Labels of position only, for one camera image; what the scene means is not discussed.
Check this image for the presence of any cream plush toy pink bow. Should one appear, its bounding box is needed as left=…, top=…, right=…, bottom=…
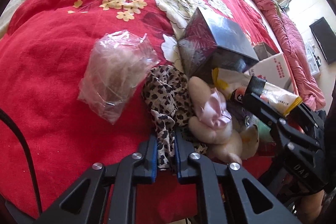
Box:
left=188, top=76, right=259, bottom=164

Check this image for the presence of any white yellow snack packet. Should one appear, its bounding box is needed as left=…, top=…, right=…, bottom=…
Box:
left=212, top=68, right=302, bottom=116

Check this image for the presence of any leopard print cloth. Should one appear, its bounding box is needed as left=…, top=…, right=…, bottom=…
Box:
left=142, top=65, right=207, bottom=170

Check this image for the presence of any clear plastic bag with fluff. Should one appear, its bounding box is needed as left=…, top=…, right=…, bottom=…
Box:
left=78, top=30, right=159, bottom=124

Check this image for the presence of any person's hand with painted nails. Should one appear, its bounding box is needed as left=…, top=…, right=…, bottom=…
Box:
left=295, top=190, right=325, bottom=223

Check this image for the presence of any green egg-shaped sponge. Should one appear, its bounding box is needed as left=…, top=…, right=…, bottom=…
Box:
left=256, top=120, right=273, bottom=143

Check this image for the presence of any pink quilted comforter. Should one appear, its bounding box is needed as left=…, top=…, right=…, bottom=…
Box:
left=252, top=0, right=326, bottom=111

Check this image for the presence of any white drawer cabinet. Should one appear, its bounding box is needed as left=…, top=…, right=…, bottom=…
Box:
left=305, top=39, right=321, bottom=78

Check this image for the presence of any red and white carton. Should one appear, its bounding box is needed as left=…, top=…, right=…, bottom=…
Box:
left=246, top=52, right=296, bottom=93

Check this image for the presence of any red floral blanket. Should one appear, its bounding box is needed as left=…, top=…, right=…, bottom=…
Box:
left=1, top=0, right=279, bottom=209

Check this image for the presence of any dark shallow tray box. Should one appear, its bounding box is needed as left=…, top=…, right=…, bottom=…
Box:
left=253, top=42, right=278, bottom=61

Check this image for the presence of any black square gift box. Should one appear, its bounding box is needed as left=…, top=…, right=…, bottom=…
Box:
left=177, top=8, right=259, bottom=84

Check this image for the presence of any black wall television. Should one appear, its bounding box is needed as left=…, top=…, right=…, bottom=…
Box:
left=309, top=17, right=336, bottom=65

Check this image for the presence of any black cable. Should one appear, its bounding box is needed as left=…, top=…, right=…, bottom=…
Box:
left=0, top=108, right=43, bottom=215

